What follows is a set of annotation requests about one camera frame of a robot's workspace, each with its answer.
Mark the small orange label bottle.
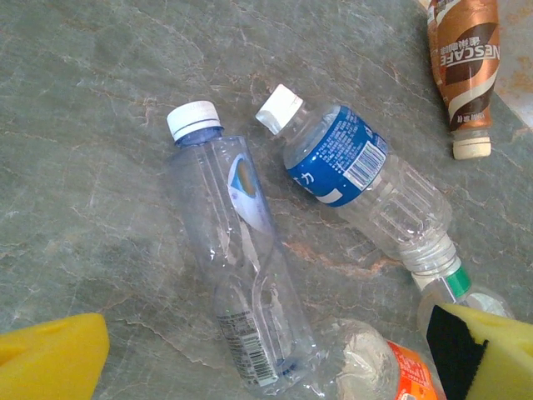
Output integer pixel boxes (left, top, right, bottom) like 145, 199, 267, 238
332, 318, 446, 400

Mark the bluish clear bottle white cap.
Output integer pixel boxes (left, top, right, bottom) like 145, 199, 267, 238
166, 99, 317, 397

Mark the brown coffee bottle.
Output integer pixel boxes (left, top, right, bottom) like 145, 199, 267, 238
426, 0, 501, 161

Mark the blue label clear bottle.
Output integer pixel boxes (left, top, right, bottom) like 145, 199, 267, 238
254, 82, 463, 278

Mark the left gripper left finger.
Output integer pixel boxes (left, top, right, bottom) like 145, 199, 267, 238
0, 312, 111, 400

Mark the clear bottle green neck ring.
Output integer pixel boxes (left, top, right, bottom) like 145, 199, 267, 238
411, 266, 517, 334

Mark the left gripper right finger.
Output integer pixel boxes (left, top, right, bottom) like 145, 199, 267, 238
426, 302, 533, 400

